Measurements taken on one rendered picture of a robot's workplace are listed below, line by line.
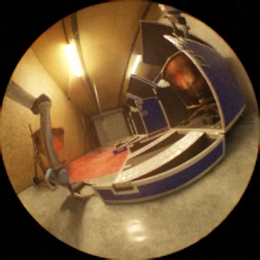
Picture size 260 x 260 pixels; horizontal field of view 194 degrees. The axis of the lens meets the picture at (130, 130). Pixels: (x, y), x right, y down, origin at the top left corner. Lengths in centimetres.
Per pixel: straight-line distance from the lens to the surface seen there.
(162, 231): 36
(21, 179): 188
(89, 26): 290
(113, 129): 740
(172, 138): 103
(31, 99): 76
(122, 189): 40
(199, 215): 38
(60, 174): 53
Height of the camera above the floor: 35
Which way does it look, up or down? 2 degrees up
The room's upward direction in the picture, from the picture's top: 19 degrees counter-clockwise
